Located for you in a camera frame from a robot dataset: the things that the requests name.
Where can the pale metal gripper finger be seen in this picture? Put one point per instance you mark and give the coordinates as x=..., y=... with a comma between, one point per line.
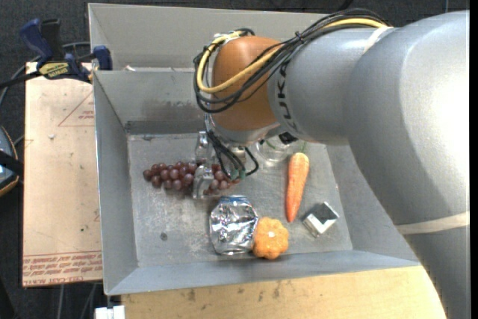
x=203, y=146
x=202, y=181

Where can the purple grape bunch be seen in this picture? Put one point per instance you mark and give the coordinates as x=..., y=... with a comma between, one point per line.
x=168, y=175

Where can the clear glass cup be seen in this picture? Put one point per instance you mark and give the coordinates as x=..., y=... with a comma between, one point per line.
x=274, y=153

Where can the crushed silver can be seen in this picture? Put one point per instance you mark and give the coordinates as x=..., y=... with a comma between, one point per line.
x=232, y=226

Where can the grey metal bin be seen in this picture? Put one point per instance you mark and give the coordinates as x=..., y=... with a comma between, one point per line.
x=168, y=228

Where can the orange toy carrot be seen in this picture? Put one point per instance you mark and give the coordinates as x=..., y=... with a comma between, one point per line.
x=297, y=183

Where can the orange toy pumpkin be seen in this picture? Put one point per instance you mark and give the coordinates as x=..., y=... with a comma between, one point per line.
x=270, y=238

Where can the brown cardboard board, red print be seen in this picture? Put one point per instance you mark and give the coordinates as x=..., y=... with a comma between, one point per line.
x=59, y=179

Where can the silver metal square bracket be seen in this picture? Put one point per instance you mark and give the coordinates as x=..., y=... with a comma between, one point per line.
x=320, y=222

